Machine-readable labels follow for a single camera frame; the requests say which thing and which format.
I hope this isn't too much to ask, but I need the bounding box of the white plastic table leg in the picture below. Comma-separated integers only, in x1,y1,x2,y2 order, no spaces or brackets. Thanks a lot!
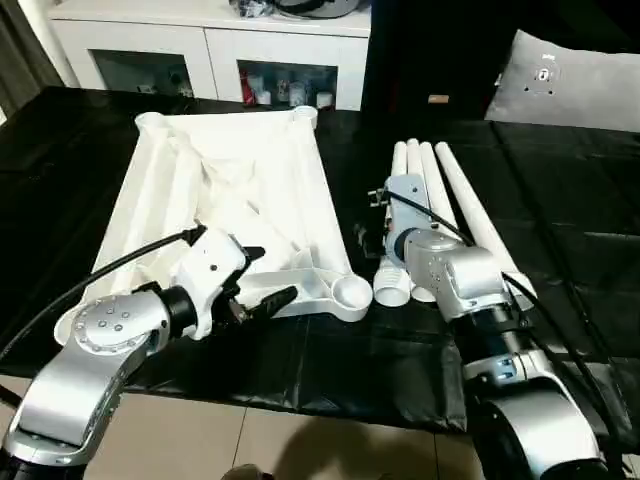
419,142,459,236
405,138,436,304
434,141,539,301
373,141,411,307

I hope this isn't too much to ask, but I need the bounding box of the white plastic table top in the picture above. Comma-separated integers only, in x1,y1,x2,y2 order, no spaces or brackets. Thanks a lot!
53,105,374,349

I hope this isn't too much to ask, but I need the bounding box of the black cabinet with orange label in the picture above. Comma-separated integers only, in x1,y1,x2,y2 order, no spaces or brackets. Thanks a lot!
363,0,506,121

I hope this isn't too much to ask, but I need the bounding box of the black work surface mat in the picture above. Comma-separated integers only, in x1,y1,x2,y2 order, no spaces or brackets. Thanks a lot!
0,84,640,434

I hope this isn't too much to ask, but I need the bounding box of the white sideboard with glass doors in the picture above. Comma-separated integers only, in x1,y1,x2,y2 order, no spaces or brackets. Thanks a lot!
47,9,374,114

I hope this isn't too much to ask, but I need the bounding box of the black tangled item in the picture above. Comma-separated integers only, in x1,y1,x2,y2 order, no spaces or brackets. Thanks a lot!
228,0,277,21

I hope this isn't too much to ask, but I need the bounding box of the grey pillow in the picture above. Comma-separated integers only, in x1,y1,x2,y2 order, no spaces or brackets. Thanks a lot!
483,28,640,132

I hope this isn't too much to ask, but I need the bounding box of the grey curtain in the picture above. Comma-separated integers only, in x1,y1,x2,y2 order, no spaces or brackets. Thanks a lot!
0,0,84,124

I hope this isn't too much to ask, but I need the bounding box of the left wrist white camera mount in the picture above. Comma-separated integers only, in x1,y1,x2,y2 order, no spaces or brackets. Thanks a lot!
172,230,249,342

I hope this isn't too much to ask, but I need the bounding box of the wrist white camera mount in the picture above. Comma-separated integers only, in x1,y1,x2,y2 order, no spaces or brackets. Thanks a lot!
172,230,249,342
367,173,432,254

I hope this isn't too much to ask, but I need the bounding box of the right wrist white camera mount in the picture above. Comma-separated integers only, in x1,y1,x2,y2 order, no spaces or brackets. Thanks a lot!
367,173,432,254

